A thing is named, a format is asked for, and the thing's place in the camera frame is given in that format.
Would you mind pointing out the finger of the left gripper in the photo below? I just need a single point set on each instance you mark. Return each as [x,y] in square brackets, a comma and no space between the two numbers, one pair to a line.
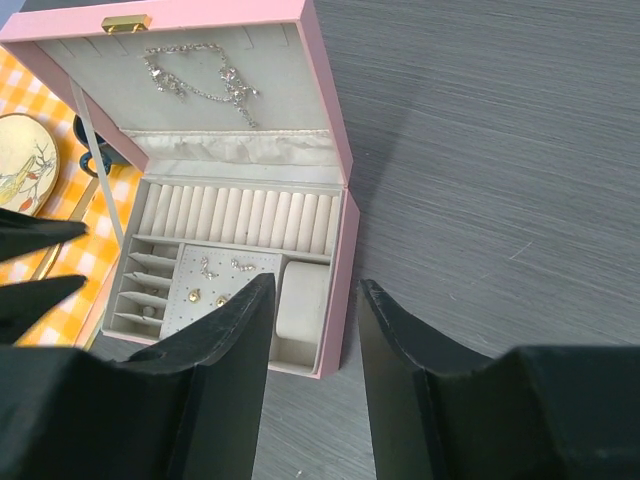
[22,234]
[23,304]

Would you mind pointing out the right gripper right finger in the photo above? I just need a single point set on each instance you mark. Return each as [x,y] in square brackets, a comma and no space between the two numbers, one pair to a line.
[440,410]

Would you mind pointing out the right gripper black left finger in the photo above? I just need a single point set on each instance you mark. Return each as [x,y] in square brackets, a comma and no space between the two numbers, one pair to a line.
[187,407]

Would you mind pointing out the small silver pink earring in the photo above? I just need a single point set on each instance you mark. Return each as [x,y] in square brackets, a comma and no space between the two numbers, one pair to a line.
[205,271]

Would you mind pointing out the pink jewelry box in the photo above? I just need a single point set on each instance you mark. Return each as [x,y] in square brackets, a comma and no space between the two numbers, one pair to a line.
[230,110]

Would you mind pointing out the small gold earring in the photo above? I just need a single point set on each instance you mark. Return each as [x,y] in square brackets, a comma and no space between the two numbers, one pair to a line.
[194,295]

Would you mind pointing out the bird pattern ceramic plate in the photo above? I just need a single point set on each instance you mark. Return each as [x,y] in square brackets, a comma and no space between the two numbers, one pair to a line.
[30,163]

